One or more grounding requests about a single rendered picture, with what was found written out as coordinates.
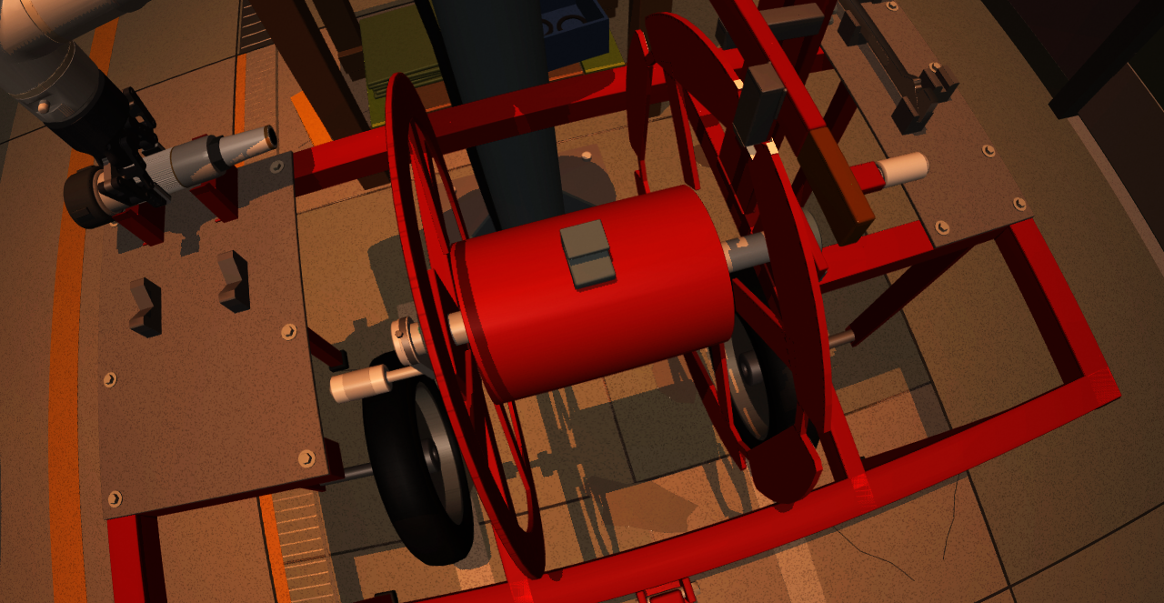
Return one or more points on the brown latch bar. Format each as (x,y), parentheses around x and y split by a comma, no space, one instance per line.
(837,186)

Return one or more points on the blue open box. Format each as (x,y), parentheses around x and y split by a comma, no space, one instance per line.
(575,16)

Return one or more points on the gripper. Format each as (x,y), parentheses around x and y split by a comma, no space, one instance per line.
(135,130)

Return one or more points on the brown plate with blocks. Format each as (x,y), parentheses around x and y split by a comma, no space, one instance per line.
(209,385)

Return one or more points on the grey drum clamp block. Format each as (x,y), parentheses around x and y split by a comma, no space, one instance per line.
(587,256)

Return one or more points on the brown plate with clip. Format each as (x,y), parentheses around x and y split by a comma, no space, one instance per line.
(964,157)

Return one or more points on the dark grey latch block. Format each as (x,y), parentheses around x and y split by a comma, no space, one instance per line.
(760,103)

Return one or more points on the dark grey flat block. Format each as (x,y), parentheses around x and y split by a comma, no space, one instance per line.
(782,21)

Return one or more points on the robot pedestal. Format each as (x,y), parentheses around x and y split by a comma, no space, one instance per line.
(496,94)

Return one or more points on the floor drain grate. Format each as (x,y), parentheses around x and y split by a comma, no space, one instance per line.
(256,19)
(305,544)

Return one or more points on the black cart wheel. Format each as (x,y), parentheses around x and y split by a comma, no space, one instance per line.
(414,485)
(759,385)

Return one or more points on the grey drum shaft stub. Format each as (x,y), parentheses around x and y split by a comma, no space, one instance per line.
(746,251)

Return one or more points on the crank with cream grip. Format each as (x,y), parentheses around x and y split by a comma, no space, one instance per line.
(364,385)

